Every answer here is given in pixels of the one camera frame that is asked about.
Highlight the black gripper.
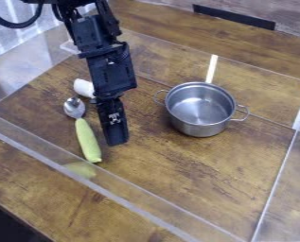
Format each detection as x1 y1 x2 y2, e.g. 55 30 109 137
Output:
78 42 137 147

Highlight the green handled metal spoon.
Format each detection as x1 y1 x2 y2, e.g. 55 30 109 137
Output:
63 96 102 163

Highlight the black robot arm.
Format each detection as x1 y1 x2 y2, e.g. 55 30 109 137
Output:
22 0 137 146

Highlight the toy mushroom brown cap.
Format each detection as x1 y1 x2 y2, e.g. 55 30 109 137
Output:
74 78 94 98

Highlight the small steel pot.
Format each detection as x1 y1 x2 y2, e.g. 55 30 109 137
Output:
153 81 249 137

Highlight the clear acrylic triangle stand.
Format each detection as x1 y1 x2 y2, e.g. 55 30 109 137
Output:
59 41 81 55

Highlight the clear acrylic front barrier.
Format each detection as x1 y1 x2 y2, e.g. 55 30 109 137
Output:
0 118 244 242

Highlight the black strip on table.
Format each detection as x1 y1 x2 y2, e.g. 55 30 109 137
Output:
193 4 276 30

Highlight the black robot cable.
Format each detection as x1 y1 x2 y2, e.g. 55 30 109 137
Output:
0 0 46 30

